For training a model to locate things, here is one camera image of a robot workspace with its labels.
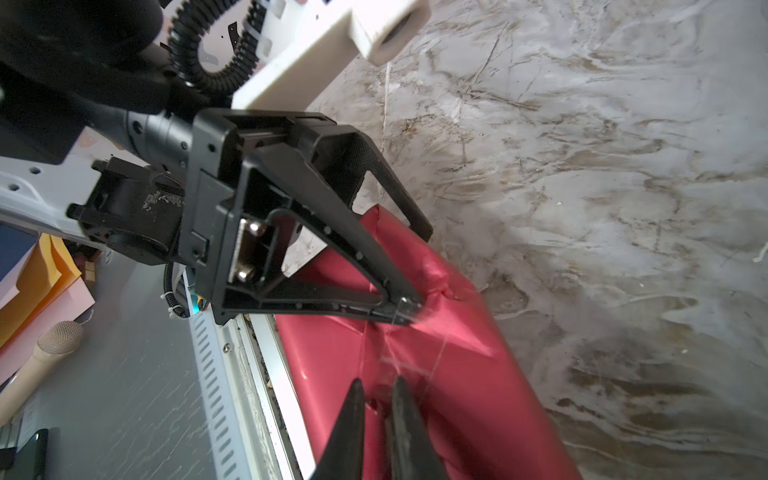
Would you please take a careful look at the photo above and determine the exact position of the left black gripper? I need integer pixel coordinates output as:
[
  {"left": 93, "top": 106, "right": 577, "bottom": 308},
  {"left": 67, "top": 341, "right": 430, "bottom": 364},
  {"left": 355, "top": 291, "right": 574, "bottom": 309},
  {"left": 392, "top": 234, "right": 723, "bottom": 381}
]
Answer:
[{"left": 89, "top": 104, "right": 425, "bottom": 325}]

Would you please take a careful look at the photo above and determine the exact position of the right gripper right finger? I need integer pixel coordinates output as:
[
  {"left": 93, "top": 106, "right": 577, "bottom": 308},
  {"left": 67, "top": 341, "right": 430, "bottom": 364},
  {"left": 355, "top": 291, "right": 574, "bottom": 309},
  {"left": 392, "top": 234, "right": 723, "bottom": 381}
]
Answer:
[{"left": 389, "top": 376, "right": 449, "bottom": 480}]

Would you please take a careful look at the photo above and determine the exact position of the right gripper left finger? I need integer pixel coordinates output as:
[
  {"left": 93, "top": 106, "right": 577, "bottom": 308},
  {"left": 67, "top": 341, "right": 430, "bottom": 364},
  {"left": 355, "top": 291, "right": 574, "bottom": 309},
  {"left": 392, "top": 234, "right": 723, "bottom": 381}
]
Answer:
[{"left": 311, "top": 379, "right": 365, "bottom": 480}]

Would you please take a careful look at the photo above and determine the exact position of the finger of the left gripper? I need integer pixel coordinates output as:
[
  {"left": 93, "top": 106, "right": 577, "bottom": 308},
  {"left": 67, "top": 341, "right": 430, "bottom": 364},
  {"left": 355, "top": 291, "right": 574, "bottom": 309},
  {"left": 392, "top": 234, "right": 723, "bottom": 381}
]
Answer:
[{"left": 350, "top": 130, "right": 434, "bottom": 242}]

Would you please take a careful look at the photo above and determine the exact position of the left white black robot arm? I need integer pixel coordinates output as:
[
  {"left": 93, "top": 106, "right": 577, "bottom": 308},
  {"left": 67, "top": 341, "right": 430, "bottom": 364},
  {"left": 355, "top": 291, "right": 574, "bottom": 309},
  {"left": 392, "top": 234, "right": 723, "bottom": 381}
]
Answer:
[{"left": 1, "top": 1, "right": 433, "bottom": 325}]

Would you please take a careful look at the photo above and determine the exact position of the orange and pink paper stack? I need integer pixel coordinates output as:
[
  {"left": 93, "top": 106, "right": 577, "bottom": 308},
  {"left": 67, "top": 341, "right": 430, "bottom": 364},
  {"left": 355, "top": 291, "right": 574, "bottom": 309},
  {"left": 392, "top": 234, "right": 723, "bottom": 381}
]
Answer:
[{"left": 1, "top": 234, "right": 95, "bottom": 382}]

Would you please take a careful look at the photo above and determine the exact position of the beige microphone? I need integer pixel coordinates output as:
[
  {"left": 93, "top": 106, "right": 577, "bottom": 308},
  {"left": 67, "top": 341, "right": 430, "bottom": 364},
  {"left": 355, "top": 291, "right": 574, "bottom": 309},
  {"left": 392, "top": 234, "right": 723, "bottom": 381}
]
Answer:
[{"left": 1, "top": 321, "right": 83, "bottom": 426}]

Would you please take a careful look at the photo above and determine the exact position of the dark green phone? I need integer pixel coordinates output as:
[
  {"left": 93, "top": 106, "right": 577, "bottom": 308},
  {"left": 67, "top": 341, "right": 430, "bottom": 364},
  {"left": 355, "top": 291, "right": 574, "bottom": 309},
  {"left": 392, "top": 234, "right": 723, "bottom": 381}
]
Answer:
[{"left": 1, "top": 429, "right": 49, "bottom": 480}]

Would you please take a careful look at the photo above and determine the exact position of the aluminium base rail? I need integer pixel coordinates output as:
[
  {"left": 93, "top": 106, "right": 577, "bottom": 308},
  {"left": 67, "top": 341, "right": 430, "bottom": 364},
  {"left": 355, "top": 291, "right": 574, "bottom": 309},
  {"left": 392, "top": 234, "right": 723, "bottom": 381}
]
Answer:
[{"left": 174, "top": 266, "right": 316, "bottom": 479}]

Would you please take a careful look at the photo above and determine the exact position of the black corrugated cable conduit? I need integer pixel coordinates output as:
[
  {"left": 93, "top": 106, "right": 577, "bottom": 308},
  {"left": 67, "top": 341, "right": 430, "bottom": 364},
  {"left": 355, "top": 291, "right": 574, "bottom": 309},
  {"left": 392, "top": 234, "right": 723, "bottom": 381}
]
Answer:
[{"left": 166, "top": 0, "right": 268, "bottom": 100}]

